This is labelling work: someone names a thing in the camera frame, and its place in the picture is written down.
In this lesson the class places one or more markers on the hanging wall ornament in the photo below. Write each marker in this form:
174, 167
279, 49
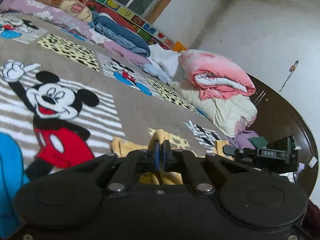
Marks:
292, 68

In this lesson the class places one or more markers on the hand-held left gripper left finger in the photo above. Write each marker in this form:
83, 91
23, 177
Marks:
156, 155

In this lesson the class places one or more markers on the white cloth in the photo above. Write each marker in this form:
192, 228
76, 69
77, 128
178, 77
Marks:
165, 57

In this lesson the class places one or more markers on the cream quilt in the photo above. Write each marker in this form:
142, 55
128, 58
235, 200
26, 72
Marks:
225, 110

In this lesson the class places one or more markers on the light blue cloth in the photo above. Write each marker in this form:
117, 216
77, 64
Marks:
155, 70

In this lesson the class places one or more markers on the dark wooden bed frame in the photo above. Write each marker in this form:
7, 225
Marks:
280, 110

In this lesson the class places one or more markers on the orange cartoon printed blanket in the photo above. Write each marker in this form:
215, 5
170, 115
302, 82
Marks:
62, 2

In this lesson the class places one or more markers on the purple cloth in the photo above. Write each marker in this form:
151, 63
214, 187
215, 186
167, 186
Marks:
243, 140

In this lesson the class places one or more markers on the dark green cloth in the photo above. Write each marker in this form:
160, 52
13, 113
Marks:
258, 142

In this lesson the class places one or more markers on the blue quilt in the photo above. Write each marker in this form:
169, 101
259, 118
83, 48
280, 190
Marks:
120, 30

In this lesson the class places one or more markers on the orange foam block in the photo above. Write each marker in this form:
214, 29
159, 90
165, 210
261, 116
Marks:
180, 46

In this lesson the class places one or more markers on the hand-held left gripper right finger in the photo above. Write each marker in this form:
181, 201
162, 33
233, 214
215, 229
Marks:
165, 155

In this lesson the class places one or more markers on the pink quilt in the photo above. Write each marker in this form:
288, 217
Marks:
215, 65

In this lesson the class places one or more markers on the yellow printed garment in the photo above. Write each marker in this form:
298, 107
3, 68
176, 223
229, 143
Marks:
125, 147

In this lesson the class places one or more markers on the white paper tag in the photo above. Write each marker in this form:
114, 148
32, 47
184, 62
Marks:
312, 163

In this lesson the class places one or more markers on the cartoon mouse printed blanket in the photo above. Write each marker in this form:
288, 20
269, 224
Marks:
125, 110

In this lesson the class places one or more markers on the dark red cloth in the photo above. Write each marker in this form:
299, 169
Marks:
313, 217

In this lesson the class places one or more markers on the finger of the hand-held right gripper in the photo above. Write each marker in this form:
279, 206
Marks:
235, 151

